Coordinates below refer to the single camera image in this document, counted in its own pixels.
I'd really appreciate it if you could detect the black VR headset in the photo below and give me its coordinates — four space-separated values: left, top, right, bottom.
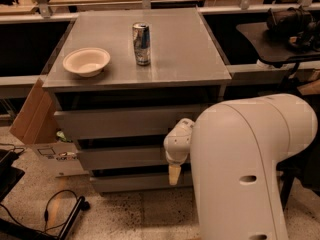
266 7 320 52

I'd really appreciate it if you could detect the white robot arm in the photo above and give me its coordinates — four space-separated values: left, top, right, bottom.
164 94 318 240

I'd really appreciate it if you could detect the black cable on floor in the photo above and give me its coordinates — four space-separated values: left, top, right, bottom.
0 189 78 235

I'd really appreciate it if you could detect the silver blue drink can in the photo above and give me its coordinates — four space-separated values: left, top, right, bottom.
132 22 151 66

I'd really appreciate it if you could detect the grey drawer cabinet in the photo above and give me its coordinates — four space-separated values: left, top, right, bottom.
44 9 231 178

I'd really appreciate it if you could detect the black stand base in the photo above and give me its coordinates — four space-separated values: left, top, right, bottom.
0 196 90 240

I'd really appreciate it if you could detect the brown cardboard box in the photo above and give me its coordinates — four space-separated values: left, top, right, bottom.
10 79 87 177

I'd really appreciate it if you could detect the grey drawer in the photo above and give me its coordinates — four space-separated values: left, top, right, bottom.
77 146 167 171
90 172 193 193
54 105 206 139

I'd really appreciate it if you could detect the grey bottom drawer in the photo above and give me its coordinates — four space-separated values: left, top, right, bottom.
90 172 193 193

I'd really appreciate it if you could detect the black equipment at left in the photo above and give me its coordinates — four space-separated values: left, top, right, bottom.
0 149 25 202

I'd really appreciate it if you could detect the grey top drawer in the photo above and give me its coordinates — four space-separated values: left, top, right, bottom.
54 105 206 139

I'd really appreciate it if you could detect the white paper bowl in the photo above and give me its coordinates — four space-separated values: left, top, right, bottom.
63 48 111 78

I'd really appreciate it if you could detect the black office chair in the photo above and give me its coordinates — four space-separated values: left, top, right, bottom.
276 126 320 208

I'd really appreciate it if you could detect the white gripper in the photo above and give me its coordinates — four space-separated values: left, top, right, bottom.
163 118 194 186

